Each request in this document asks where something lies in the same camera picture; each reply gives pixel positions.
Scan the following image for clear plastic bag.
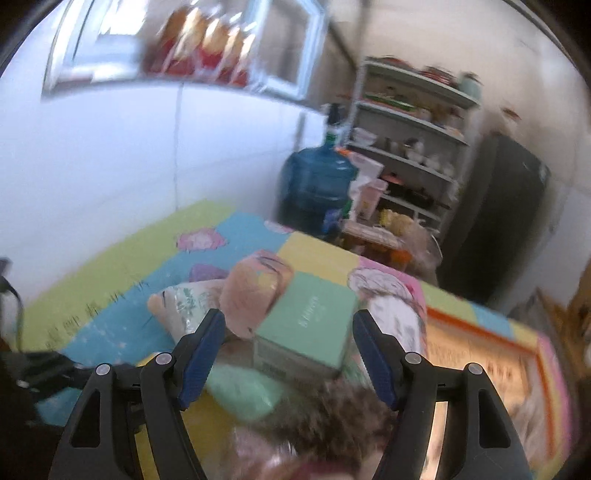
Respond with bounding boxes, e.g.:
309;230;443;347
402;222;444;282

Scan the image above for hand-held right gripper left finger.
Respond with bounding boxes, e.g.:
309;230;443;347
48;308;227;480

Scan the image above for bag of oranges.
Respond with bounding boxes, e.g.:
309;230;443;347
365;247;411;269

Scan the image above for blue water jug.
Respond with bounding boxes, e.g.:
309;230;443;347
276;147;360;241

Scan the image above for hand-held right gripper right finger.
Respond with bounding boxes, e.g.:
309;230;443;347
352;309;532;480

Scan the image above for white metal shelf unit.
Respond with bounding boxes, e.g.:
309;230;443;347
344;56;483;241

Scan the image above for dark grey fridge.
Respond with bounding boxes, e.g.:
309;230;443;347
438;133;552;305

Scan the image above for row of red packets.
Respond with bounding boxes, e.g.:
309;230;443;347
143;7;252;88

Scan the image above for floral plastic tissue pack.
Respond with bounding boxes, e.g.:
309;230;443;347
148;279;232;342

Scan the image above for noodle packet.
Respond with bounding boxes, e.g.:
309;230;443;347
344;222;402;246

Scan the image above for black water pump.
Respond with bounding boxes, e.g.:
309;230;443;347
323;102;347;146

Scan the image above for leopard print scrunchie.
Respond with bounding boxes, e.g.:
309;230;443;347
272;381;398;467

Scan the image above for mint green soft sponge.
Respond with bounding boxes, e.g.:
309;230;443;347
205;364;284;421

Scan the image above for mint green cardboard box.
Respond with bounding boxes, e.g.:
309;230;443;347
252;271;360;381

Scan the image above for aluminium frame window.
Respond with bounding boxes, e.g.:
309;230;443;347
41;0;328;100

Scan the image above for white paper bag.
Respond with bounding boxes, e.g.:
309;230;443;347
348;152;384;185

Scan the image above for pink soft pouch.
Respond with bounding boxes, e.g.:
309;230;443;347
219;251;295;337

